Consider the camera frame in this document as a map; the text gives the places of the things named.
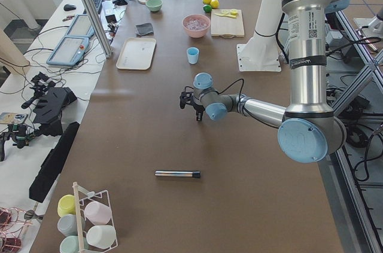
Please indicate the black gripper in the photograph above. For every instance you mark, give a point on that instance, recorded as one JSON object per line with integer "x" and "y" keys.
{"x": 197, "y": 107}

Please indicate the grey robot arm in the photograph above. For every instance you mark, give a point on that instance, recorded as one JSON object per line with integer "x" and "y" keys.
{"x": 307, "y": 129}

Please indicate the light blue plastic cup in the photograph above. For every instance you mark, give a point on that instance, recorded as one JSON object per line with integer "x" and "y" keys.
{"x": 192, "y": 55}

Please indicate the clear ice cubes pile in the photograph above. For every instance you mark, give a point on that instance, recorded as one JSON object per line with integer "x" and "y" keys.
{"x": 196, "y": 24}

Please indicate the pink cup in rack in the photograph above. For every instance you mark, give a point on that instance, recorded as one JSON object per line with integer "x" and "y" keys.
{"x": 98, "y": 213}

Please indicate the white cup in rack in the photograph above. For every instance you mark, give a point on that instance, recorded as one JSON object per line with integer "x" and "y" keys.
{"x": 101, "y": 236}

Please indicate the yellow cup in rack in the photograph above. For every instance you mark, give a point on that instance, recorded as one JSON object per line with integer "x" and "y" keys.
{"x": 66, "y": 205}

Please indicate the grey cup in rack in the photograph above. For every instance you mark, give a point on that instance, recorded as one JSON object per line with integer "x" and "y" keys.
{"x": 67, "y": 225}

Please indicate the green cup in rack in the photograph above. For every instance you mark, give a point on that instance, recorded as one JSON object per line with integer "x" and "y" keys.
{"x": 69, "y": 244}

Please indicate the steel muddler black tip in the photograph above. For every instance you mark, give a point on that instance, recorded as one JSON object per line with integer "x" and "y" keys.
{"x": 174, "y": 173}

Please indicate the cream rabbit tray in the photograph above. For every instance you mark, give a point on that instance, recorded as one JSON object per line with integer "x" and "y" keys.
{"x": 136, "y": 54}

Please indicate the pink bowl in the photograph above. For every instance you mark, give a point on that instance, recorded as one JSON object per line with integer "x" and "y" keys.
{"x": 196, "y": 34}

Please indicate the wooden cutting board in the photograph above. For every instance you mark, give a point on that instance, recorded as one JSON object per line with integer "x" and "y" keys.
{"x": 226, "y": 27}

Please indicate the grey folded cloth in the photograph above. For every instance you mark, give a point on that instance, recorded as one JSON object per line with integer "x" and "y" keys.
{"x": 144, "y": 29}

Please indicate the yellow plastic knife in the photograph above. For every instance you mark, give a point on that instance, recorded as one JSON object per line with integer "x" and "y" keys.
{"x": 226, "y": 15}

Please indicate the green lime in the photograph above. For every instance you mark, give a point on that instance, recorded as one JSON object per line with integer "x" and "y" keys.
{"x": 207, "y": 8}

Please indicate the yellow lemon left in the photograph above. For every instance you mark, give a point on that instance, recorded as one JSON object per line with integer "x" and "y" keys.
{"x": 214, "y": 4}

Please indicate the light green bowl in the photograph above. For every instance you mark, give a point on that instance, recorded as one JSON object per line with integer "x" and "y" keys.
{"x": 154, "y": 5}

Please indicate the blue teach pendant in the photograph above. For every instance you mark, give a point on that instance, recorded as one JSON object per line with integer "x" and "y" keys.
{"x": 81, "y": 26}
{"x": 69, "y": 51}

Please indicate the black computer mouse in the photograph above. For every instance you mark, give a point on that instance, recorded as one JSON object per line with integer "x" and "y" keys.
{"x": 69, "y": 7}

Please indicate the white wire rack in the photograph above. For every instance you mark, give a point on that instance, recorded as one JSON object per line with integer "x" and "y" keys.
{"x": 82, "y": 198}

